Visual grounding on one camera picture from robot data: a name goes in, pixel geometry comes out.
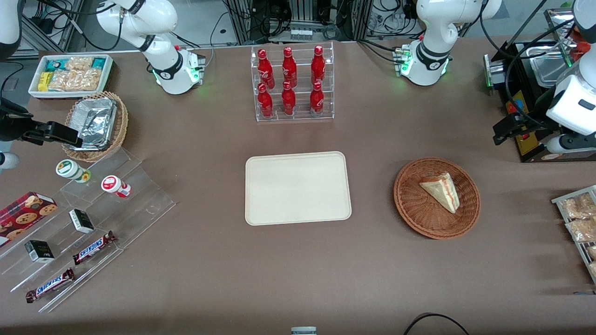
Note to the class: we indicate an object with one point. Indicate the clear bagged pastry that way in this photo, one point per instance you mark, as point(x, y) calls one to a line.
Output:
point(582, 230)
point(577, 207)

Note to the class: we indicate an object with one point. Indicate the teal snack pack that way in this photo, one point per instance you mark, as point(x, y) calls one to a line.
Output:
point(54, 65)

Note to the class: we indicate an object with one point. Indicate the tray of packaged snacks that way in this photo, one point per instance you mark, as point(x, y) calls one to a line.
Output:
point(558, 201)

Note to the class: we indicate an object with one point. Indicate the wrapped triangle sandwich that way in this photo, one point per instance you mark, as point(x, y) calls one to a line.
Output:
point(442, 190)

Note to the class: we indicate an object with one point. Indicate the light tan wicker basket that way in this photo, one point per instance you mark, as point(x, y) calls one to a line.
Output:
point(122, 125)

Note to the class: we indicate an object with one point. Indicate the cream plastic serving tray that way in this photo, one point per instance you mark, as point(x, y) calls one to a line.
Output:
point(298, 188)

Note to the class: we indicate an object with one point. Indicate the red lid yogurt cup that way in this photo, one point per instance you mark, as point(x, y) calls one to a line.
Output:
point(113, 184)

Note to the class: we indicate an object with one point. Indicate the yellow snack pack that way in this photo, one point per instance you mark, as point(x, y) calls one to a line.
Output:
point(44, 81)

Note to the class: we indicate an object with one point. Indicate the black appliance with steel tray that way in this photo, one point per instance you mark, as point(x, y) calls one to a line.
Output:
point(528, 139)

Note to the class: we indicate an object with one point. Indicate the clear acrylic step display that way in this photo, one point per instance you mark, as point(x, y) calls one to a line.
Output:
point(144, 204)

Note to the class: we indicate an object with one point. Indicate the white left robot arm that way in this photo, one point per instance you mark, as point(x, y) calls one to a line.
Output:
point(435, 28)

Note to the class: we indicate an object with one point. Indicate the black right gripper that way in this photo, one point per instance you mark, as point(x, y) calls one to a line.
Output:
point(10, 126)

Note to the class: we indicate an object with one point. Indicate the small black carton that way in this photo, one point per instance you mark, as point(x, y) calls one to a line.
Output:
point(81, 221)
point(39, 251)

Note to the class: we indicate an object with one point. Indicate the green lid yogurt cup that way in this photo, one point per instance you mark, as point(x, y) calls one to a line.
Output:
point(70, 169)

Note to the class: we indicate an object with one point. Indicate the clear cracker bag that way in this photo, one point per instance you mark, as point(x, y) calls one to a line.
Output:
point(77, 80)

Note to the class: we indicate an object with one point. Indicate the clear acrylic bottle rack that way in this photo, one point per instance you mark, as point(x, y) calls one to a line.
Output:
point(326, 111)

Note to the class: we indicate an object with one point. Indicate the Snickers chocolate bar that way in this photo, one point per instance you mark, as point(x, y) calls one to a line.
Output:
point(93, 248)
point(50, 285)

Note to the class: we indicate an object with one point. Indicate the red cola bottle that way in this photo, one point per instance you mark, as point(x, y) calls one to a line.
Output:
point(265, 70)
point(318, 65)
point(288, 101)
point(289, 69)
point(265, 103)
point(316, 100)

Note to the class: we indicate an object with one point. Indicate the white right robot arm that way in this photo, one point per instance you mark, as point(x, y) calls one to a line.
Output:
point(163, 28)

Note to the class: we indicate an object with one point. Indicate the stacked aluminium foil containers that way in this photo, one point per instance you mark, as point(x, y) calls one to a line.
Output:
point(95, 123)

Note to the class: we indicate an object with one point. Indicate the brown round wicker basket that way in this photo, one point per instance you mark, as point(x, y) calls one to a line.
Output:
point(414, 209)

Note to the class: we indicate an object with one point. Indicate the aluminium frame equipment rack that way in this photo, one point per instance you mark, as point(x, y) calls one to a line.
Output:
point(302, 18)

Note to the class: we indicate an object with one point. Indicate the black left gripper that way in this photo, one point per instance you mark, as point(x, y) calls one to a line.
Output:
point(539, 108)

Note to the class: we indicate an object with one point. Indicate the red plaid cookie box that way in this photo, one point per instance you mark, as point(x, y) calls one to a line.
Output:
point(23, 216)

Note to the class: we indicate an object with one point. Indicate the white rectangular snack bin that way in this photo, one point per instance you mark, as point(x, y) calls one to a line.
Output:
point(35, 90)

